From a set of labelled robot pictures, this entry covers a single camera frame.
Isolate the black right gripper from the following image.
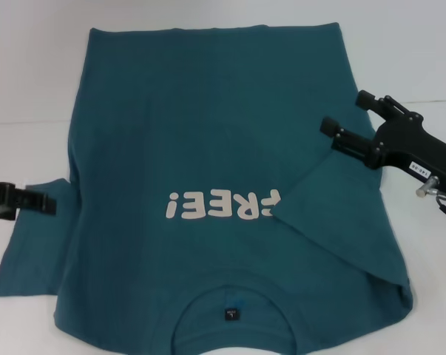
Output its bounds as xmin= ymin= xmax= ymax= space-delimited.
xmin=320 ymin=89 xmax=446 ymax=186

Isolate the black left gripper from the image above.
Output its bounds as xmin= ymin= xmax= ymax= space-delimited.
xmin=0 ymin=181 xmax=57 ymax=219

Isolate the teal t-shirt with FREE print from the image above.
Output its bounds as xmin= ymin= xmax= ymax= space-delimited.
xmin=0 ymin=22 xmax=412 ymax=355

